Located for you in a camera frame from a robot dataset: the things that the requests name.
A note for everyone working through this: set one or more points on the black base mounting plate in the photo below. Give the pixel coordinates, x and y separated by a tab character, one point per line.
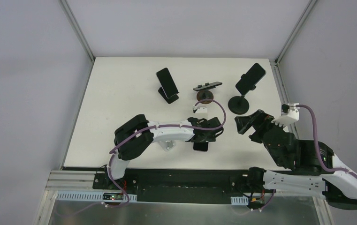
181	186

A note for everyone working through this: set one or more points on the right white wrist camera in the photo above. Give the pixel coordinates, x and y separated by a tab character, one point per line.
289	115

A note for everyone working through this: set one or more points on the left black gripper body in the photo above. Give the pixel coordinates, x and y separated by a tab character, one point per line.
211	131

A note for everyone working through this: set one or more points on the left circuit board with wires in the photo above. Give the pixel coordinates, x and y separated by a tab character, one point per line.
116	196

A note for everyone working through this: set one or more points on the right white slotted cable duct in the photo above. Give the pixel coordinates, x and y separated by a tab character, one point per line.
239	200

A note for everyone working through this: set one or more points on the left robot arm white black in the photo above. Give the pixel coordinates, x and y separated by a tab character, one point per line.
133	137

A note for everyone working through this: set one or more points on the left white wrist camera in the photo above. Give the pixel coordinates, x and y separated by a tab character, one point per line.
199	109

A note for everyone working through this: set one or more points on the right circuit board with wires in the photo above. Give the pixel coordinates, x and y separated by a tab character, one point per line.
257	202

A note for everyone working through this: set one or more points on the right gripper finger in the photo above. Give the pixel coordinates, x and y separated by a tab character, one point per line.
257	115
244	123

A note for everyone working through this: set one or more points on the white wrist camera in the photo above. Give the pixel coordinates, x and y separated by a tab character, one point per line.
199	109
289	115

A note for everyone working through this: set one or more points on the round wooden base phone stand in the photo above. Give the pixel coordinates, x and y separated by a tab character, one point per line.
205	97

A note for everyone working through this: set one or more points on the circuit board with wires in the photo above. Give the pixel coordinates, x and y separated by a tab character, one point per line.
257	202
116	196

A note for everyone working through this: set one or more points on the purple smartphone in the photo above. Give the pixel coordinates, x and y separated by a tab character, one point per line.
200	146

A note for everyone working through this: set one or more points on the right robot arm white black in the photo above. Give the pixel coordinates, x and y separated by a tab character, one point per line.
310	167

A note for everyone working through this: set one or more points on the black smartphone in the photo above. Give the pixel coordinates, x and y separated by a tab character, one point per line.
167	83
207	86

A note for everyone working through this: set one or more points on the teal smartphone on pole stand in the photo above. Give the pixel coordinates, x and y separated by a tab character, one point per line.
249	80

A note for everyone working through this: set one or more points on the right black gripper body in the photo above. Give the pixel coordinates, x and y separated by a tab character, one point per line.
259	131

